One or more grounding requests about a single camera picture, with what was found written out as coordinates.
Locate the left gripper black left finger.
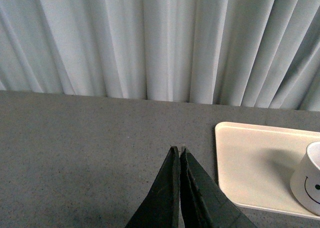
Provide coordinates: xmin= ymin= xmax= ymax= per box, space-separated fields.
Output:
xmin=126 ymin=146 xmax=181 ymax=228

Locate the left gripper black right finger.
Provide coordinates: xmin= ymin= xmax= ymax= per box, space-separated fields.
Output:
xmin=180 ymin=148 xmax=256 ymax=228

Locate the white mug with black handle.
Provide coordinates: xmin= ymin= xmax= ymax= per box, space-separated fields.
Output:
xmin=290 ymin=141 xmax=320 ymax=215

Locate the beige rectangular tray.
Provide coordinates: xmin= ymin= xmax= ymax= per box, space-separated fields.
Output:
xmin=214 ymin=121 xmax=320 ymax=220

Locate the pale green curtain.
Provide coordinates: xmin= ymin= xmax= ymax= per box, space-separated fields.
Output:
xmin=0 ymin=0 xmax=320 ymax=111

